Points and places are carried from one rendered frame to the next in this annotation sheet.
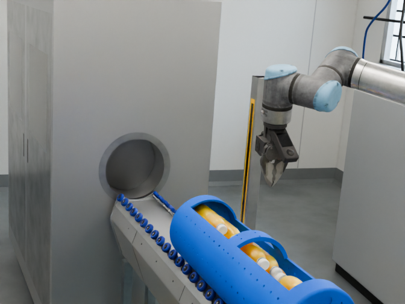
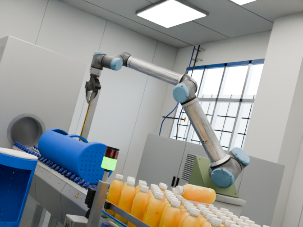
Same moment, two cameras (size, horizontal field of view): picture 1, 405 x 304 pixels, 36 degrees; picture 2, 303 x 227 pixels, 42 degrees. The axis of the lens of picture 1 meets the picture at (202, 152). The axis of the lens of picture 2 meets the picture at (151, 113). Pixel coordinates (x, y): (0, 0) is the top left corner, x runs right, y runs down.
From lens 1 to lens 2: 127 cm
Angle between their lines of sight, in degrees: 20
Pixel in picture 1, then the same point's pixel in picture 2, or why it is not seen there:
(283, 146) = (95, 82)
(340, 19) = (151, 117)
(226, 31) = not seen: hidden behind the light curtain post
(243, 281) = (67, 145)
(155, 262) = not seen: hidden behind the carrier
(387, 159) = (157, 166)
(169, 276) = not seen: hidden behind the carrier
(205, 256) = (53, 143)
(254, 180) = (84, 135)
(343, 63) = (125, 56)
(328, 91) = (116, 60)
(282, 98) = (98, 63)
